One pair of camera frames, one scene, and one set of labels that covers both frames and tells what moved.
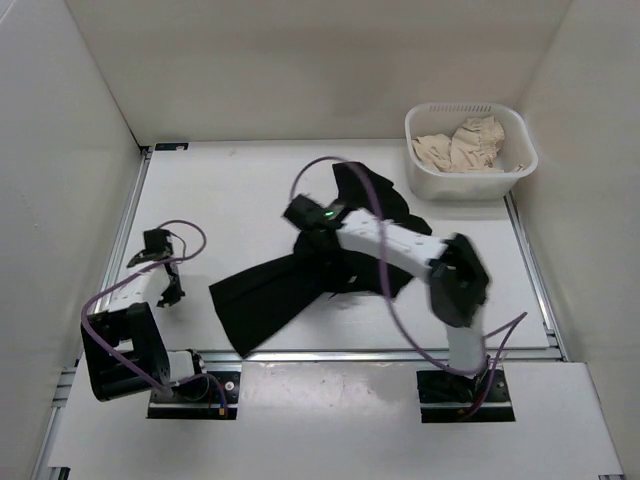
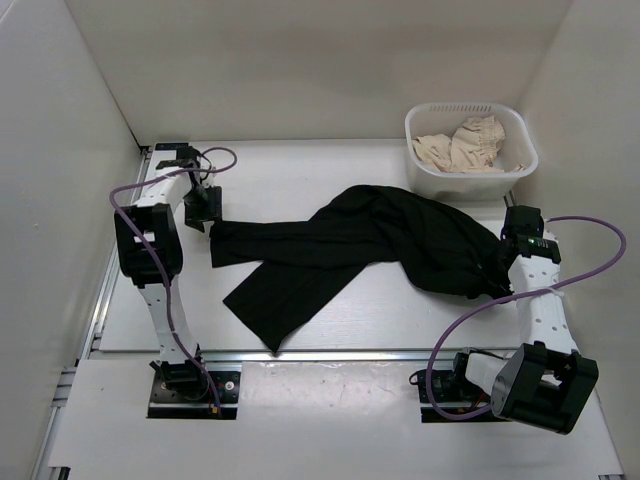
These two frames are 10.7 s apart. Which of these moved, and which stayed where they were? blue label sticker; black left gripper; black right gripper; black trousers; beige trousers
Moved: black right gripper; black left gripper; black trousers
Stayed: blue label sticker; beige trousers
